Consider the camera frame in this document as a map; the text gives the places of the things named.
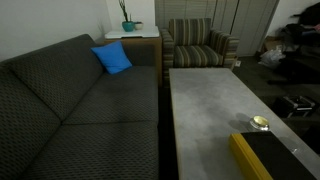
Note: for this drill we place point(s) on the grey coffee table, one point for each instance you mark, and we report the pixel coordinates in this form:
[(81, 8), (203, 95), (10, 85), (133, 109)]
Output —
[(206, 106)]

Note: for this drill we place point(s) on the striped armchair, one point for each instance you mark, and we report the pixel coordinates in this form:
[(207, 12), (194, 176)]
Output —
[(196, 53)]

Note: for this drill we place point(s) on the blue cushion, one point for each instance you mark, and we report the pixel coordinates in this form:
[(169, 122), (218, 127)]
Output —
[(113, 58)]

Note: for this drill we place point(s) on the small white pot with plant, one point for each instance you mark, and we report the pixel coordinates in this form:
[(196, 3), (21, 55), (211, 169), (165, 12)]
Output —
[(138, 26)]

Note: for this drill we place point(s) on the teal pot with plant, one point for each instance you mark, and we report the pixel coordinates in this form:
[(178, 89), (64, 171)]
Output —
[(128, 26)]

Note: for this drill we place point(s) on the dark grey sofa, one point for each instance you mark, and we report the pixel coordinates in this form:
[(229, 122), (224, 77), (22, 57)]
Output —
[(83, 116)]

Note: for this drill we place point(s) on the window blinds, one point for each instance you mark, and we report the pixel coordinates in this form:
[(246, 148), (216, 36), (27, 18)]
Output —
[(183, 10)]

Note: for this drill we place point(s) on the glass candle holder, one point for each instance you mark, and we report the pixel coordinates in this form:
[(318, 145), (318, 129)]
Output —
[(260, 123)]

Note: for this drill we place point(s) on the closet doors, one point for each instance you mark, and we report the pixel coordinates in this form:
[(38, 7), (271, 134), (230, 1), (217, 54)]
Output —
[(250, 23)]

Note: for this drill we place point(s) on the white plastic bag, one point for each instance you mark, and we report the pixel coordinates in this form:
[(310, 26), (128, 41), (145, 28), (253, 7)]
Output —
[(271, 58)]

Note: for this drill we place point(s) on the black case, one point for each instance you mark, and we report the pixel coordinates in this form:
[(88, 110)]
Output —
[(295, 106)]

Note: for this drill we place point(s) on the black book with yellow spine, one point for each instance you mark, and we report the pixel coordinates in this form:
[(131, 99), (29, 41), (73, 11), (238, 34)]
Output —
[(280, 160)]

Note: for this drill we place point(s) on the black pile of bags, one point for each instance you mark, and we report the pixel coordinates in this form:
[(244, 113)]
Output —
[(300, 50)]

